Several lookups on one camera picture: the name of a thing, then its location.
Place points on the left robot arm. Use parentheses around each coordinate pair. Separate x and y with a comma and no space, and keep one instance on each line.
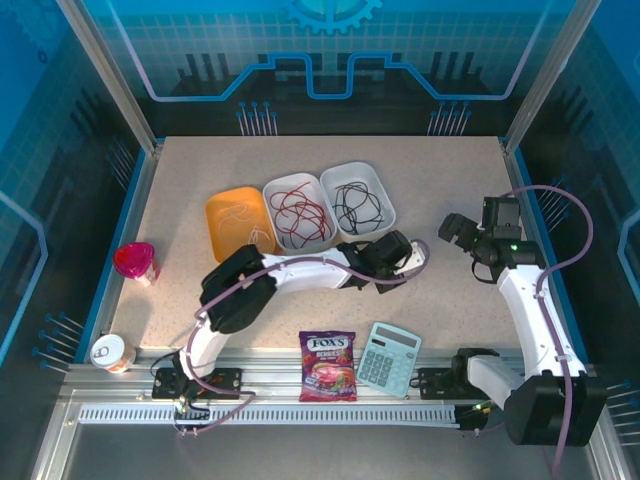
(300,270)

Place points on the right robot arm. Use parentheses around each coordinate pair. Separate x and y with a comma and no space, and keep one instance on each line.
(530,320)

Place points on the white plastic tray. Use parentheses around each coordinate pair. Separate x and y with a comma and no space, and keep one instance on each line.
(382,200)
(280,180)

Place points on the mint green calculator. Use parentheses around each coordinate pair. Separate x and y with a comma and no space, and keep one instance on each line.
(390,360)

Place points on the purple Fox's candy bag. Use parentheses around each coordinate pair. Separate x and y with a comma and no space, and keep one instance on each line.
(327,365)

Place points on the orange plastic tray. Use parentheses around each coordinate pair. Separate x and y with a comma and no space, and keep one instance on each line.
(215,240)

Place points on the black wiring connector block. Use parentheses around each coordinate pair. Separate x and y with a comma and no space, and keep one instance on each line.
(472,420)
(192,415)

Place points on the grey metal panel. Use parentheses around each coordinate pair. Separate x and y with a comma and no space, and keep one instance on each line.
(325,455)

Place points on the pink lidded plastic cup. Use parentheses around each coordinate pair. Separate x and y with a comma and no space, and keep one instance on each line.
(134,260)

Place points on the silver pull-tab tin can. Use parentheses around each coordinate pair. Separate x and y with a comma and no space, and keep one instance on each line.
(111,352)

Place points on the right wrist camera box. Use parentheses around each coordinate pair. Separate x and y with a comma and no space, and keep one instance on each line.
(501,217)

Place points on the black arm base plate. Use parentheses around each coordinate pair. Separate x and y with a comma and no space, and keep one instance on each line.
(432,382)
(227,382)

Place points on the aluminium extrusion rail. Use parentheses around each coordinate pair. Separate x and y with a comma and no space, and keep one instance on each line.
(280,375)

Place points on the aluminium frame post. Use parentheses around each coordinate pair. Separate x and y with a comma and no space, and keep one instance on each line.
(112,75)
(539,75)

